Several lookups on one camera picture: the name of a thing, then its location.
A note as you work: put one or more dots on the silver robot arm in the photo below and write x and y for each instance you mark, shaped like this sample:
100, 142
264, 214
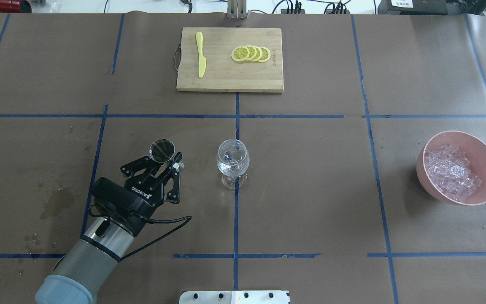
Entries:
80, 274

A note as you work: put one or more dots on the lemon slice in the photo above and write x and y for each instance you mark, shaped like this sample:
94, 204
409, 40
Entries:
257, 54
240, 54
250, 52
265, 54

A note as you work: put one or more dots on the steel double jigger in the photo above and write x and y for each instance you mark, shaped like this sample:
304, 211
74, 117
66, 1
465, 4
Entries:
162, 151

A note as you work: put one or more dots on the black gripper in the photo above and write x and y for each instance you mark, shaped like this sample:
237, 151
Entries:
142, 191

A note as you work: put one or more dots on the wooden cutting board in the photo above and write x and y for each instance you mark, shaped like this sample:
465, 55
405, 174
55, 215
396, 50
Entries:
224, 74

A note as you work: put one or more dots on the black equipment box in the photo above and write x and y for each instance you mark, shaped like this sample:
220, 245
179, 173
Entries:
413, 7

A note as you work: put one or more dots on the black power strip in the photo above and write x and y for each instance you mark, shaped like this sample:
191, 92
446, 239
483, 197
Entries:
316, 11

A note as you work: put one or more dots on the clear wine glass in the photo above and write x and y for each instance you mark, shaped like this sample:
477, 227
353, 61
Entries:
233, 160

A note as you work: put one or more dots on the front lemon slice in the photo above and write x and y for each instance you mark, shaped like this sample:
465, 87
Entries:
240, 54

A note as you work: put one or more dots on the pink bowl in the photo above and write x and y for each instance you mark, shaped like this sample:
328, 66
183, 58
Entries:
476, 153

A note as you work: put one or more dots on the back lemon slice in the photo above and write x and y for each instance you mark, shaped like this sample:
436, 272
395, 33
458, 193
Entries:
265, 54

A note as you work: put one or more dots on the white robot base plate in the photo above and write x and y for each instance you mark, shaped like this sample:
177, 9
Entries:
236, 297

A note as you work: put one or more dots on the red cylinder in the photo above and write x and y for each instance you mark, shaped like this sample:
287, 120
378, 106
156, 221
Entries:
15, 6

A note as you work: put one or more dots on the aluminium camera post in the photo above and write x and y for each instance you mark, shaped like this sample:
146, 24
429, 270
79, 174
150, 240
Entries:
237, 9

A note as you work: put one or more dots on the clear ice cubes pile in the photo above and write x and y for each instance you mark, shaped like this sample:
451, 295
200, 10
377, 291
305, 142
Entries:
449, 170

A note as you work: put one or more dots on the yellow plastic knife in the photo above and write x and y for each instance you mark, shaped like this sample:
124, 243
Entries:
201, 59

